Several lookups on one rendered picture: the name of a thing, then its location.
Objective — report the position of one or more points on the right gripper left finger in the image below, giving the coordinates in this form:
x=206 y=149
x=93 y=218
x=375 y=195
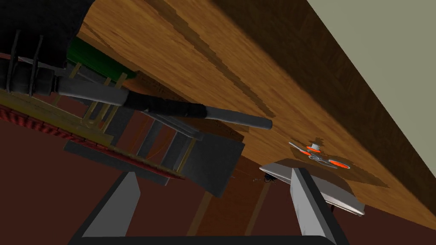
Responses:
x=114 y=211

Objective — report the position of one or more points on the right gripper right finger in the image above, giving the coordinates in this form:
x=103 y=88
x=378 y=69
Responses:
x=308 y=207

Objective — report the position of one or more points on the grey flat slab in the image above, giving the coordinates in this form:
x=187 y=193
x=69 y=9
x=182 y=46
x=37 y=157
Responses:
x=328 y=190

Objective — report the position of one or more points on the wooden chair with red cushion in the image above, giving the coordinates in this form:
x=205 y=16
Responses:
x=85 y=132

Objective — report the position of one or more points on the grey and black long rod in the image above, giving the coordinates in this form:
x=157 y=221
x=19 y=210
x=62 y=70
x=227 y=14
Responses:
x=163 y=106

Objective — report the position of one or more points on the green flat block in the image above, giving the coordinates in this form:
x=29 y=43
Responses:
x=93 y=58

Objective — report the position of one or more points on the brown wooden table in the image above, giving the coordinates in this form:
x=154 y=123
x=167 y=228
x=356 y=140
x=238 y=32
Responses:
x=211 y=58

